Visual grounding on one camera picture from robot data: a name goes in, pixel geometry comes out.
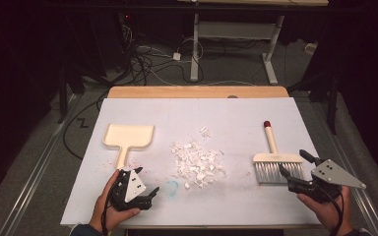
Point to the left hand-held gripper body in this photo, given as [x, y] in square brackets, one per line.
[134, 188]

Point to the white metal desk frame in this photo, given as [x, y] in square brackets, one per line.
[195, 49]

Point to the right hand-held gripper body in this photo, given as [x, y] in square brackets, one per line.
[331, 173]

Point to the pile of white paper scraps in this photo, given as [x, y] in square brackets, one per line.
[195, 162]

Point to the black stand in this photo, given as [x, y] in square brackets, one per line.
[332, 105]
[62, 98]

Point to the white power adapter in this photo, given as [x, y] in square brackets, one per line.
[176, 56]

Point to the person's left hand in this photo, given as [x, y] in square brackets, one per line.
[101, 213]

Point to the cream hand brush grey bristles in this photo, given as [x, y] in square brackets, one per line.
[271, 141]

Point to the person's right hand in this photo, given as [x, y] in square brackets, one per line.
[328, 211]

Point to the cream plastic dustpan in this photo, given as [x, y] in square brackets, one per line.
[128, 136]

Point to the metal floor rail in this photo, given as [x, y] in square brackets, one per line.
[351, 170]
[36, 167]

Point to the white foam board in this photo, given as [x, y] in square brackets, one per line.
[226, 114]

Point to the wooden table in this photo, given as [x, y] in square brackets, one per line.
[177, 92]

